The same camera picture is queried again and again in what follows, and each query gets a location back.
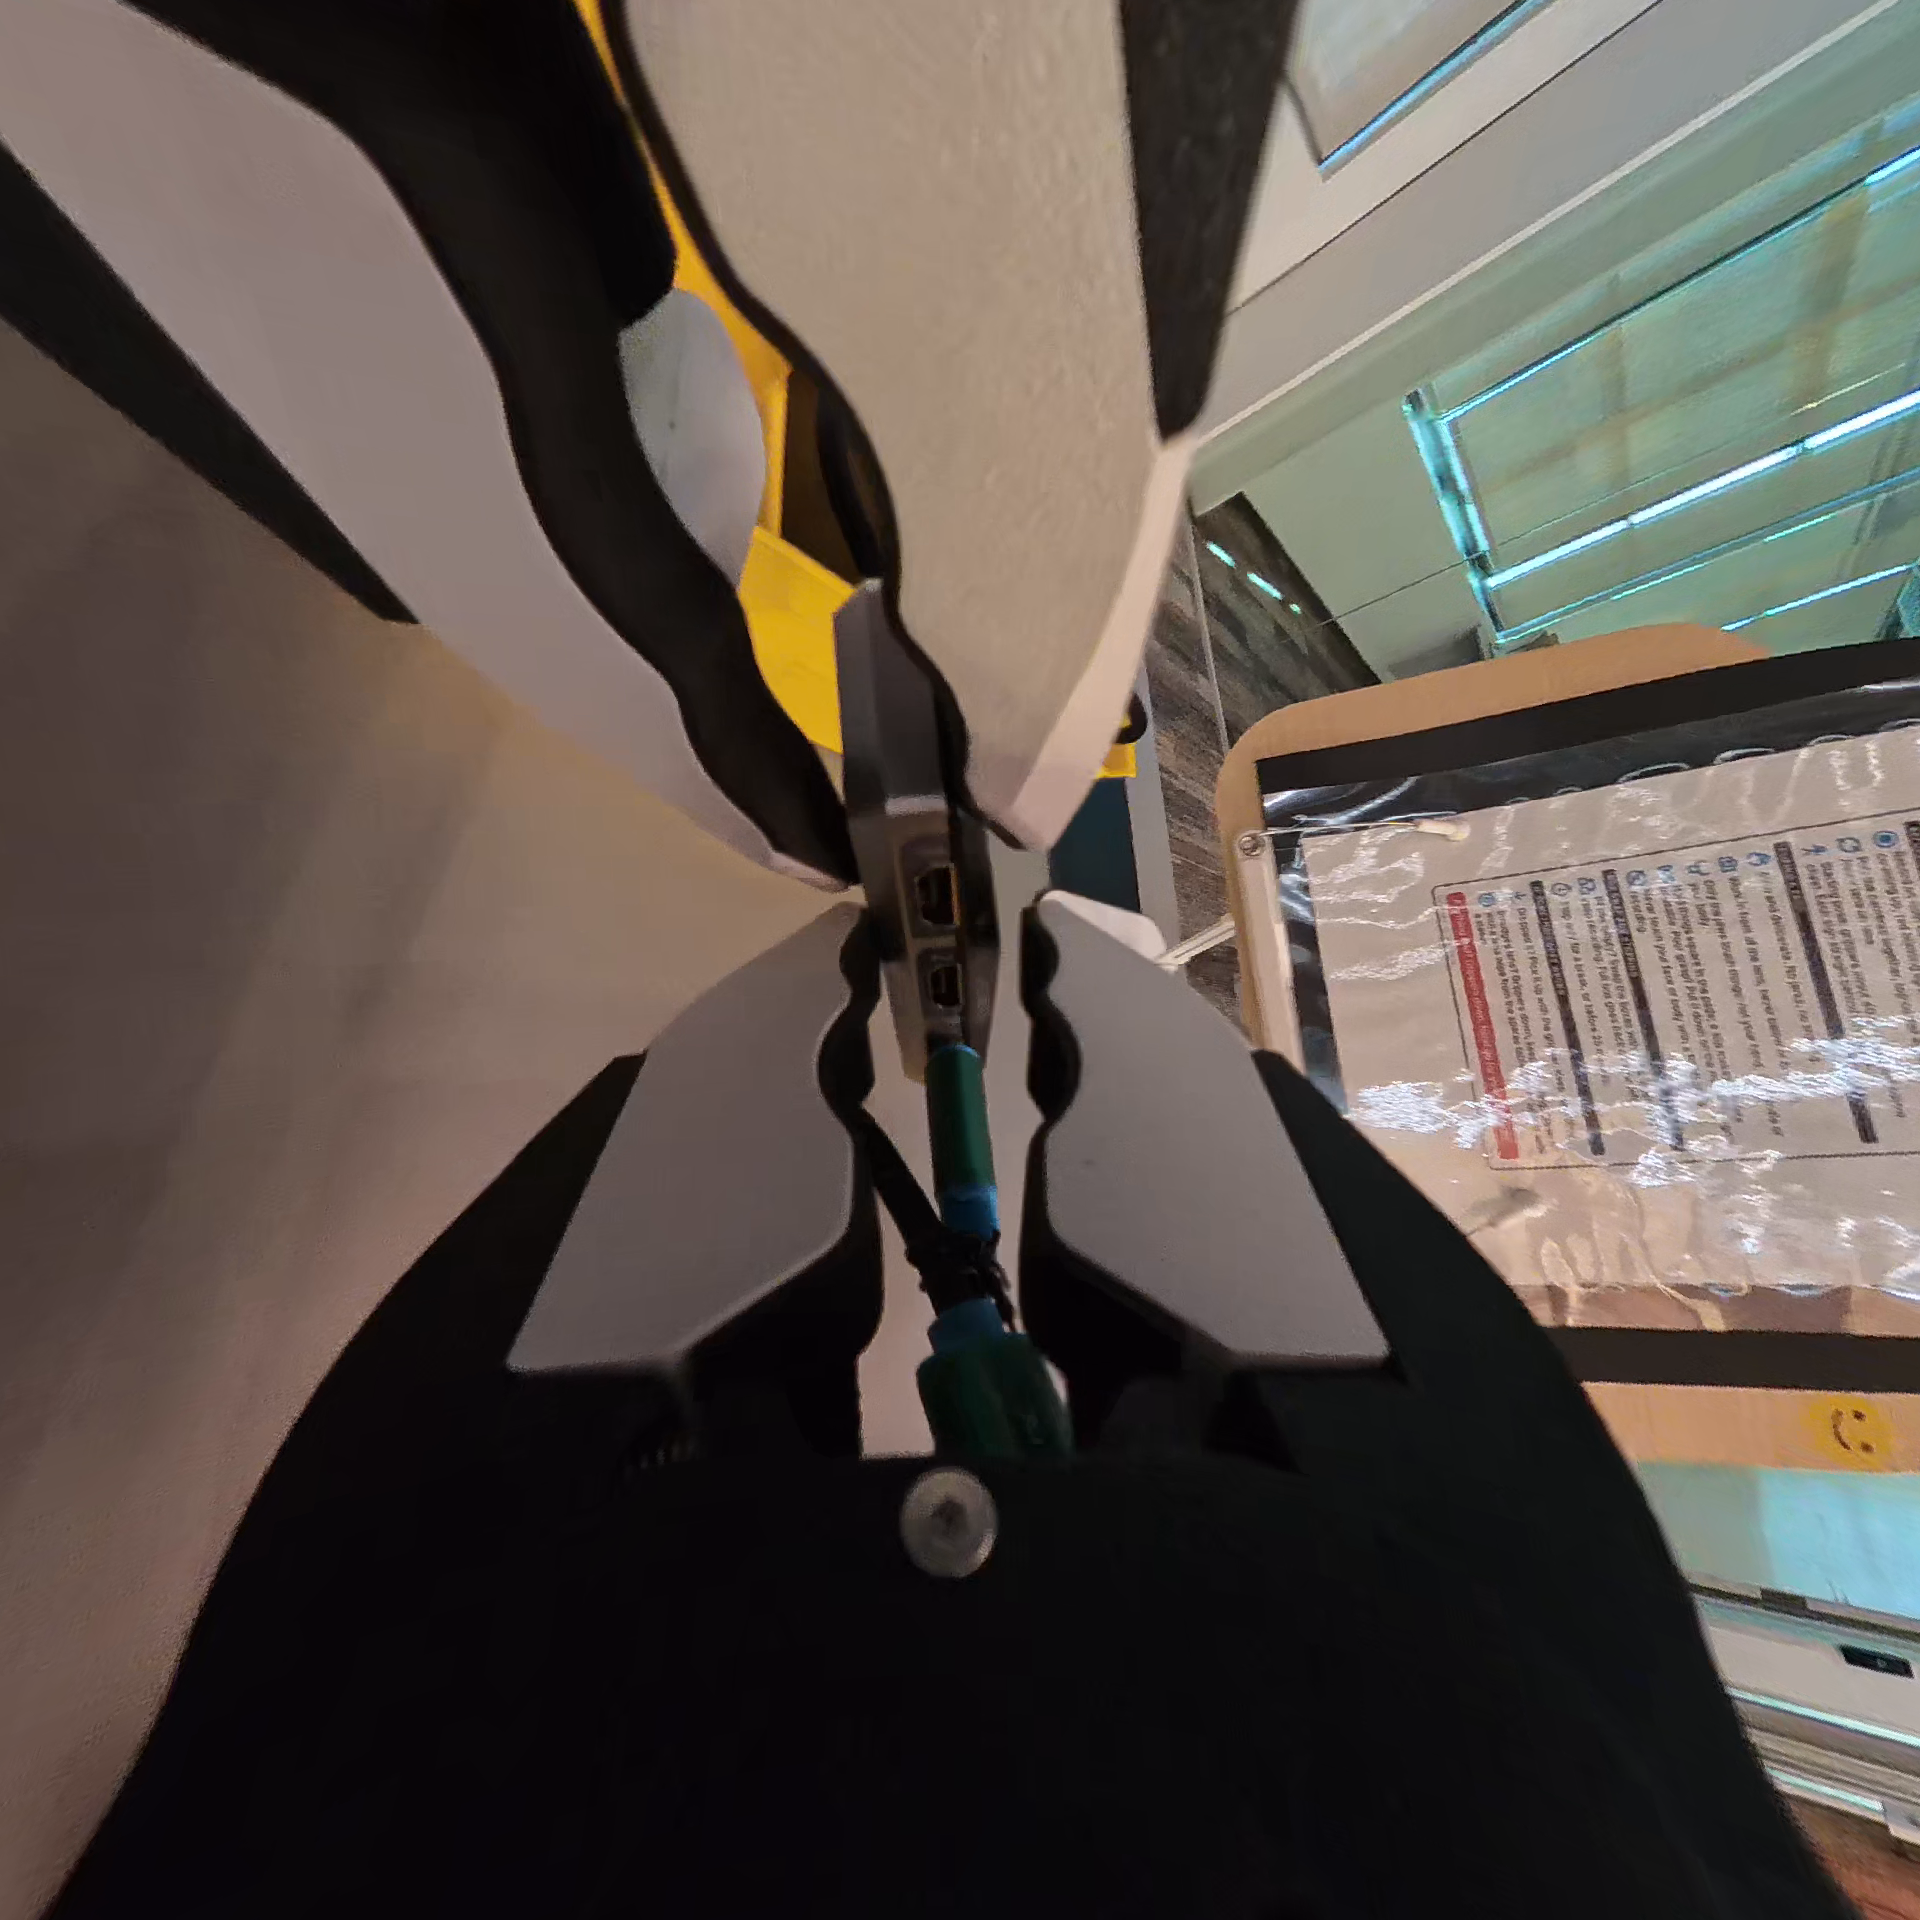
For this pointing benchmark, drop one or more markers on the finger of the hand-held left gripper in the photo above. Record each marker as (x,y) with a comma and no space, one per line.
(932,301)
(301,329)

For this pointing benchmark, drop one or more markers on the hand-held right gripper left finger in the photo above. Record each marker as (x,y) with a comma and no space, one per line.
(704,1171)

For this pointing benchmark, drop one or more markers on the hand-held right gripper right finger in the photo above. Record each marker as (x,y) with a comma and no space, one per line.
(1201,1185)

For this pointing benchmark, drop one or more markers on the black hdmi hub adapter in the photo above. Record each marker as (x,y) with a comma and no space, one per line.
(886,750)

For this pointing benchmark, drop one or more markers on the white metal document stand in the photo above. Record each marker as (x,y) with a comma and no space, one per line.
(1110,918)

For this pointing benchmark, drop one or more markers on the instruction sheet in plastic sleeve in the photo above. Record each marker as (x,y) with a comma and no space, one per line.
(1652,975)

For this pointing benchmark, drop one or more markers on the wooden display board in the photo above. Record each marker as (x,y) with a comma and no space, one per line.
(1694,1424)

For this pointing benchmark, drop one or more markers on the yellow smiley sticker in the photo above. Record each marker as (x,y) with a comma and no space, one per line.
(1849,1430)

